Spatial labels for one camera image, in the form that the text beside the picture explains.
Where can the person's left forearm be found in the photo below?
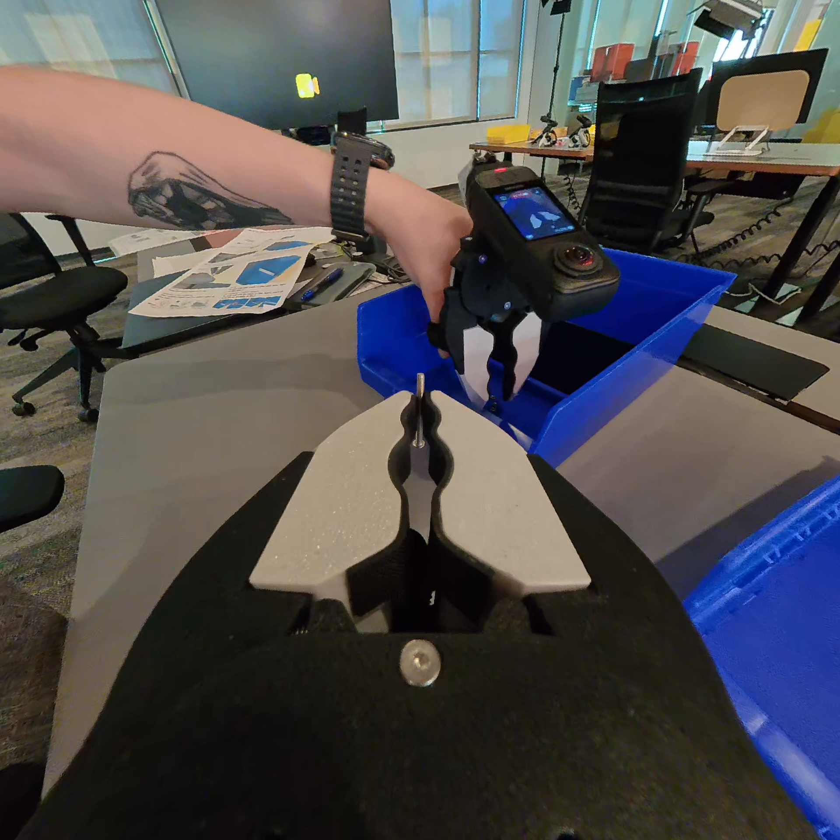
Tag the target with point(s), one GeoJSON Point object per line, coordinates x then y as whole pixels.
{"type": "Point", "coordinates": [98, 144]}

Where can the large black monitor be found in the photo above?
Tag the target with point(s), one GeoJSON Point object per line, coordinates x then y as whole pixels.
{"type": "Point", "coordinates": [262, 52]}

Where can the black swivel office chair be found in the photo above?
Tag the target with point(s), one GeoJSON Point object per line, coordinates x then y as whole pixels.
{"type": "Point", "coordinates": [65, 292]}

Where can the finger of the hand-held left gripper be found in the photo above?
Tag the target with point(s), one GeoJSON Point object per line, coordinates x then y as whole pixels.
{"type": "Point", "coordinates": [474, 358]}
{"type": "Point", "coordinates": [527, 348]}

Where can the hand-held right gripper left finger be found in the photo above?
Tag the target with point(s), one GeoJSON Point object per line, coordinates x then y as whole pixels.
{"type": "Point", "coordinates": [334, 512]}

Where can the printed paper sheet red print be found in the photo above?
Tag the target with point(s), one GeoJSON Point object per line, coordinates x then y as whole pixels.
{"type": "Point", "coordinates": [141, 241]}

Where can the black high-back office chair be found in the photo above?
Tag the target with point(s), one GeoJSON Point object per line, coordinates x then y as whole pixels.
{"type": "Point", "coordinates": [643, 151]}

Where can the red storage box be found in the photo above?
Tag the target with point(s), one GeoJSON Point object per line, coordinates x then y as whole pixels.
{"type": "Point", "coordinates": [613, 59]}

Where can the blue bin with black divider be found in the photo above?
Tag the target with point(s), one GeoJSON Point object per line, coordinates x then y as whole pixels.
{"type": "Point", "coordinates": [610, 407]}

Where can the blue plastic bin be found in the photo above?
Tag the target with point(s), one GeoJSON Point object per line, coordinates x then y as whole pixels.
{"type": "Point", "coordinates": [787, 656]}

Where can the person's left hand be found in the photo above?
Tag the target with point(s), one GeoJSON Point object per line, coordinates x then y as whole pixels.
{"type": "Point", "coordinates": [420, 243]}

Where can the white laptop stand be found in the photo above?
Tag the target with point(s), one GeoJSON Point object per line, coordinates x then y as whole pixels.
{"type": "Point", "coordinates": [741, 149]}

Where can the wooden desk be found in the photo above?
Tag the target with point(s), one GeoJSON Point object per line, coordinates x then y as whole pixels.
{"type": "Point", "coordinates": [787, 161]}

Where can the printed paper sheet blue picture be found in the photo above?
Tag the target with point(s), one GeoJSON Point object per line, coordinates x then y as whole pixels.
{"type": "Point", "coordinates": [197, 295]}

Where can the black studio light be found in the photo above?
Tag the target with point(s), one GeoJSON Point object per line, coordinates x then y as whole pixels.
{"type": "Point", "coordinates": [728, 19]}

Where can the black panel with beige board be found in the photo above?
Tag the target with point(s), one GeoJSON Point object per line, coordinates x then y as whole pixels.
{"type": "Point", "coordinates": [761, 98]}

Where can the black chair armrest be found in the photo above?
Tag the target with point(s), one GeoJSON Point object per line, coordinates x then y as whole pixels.
{"type": "Point", "coordinates": [29, 495]}

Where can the metal bolt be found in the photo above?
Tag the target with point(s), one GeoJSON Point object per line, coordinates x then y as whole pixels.
{"type": "Point", "coordinates": [419, 407]}

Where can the grey pouch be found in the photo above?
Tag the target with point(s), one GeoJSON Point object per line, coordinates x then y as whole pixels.
{"type": "Point", "coordinates": [354, 275]}

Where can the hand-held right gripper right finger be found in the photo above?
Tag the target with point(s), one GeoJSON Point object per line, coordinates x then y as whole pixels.
{"type": "Point", "coordinates": [512, 518]}

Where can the black flat mat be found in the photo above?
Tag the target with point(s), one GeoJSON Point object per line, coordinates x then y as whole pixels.
{"type": "Point", "coordinates": [754, 361]}

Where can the yellow box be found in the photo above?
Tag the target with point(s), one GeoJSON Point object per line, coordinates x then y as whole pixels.
{"type": "Point", "coordinates": [508, 134]}

